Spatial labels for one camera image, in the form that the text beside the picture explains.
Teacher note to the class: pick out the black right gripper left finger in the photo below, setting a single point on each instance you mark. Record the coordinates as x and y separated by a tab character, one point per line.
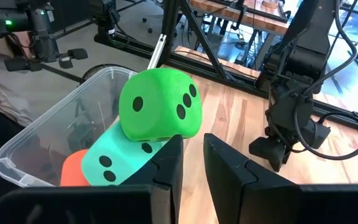
104	205

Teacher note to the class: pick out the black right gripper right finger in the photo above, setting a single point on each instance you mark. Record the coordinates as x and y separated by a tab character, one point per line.
259	199

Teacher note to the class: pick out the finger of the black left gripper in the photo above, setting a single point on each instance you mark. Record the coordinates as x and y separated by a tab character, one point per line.
267	149
287	155

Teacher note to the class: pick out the large orange foam die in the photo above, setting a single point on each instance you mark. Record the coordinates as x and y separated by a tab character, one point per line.
73	171

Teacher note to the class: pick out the large teal foam die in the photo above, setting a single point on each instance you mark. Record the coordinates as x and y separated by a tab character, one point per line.
120	146

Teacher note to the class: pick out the large green foam die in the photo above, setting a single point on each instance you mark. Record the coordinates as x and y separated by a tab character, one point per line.
154	90

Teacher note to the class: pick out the black background robot arm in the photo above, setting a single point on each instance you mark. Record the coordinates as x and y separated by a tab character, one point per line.
42	31

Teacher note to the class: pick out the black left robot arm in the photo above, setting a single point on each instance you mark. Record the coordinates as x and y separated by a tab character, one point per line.
306	46

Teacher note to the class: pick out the clear plastic container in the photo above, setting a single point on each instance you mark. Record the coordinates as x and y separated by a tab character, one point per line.
42	124

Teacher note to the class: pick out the background wooden table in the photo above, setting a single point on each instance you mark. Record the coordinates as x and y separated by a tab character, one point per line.
228	14

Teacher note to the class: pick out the silver metal strip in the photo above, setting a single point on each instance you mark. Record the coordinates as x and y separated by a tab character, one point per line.
156	53

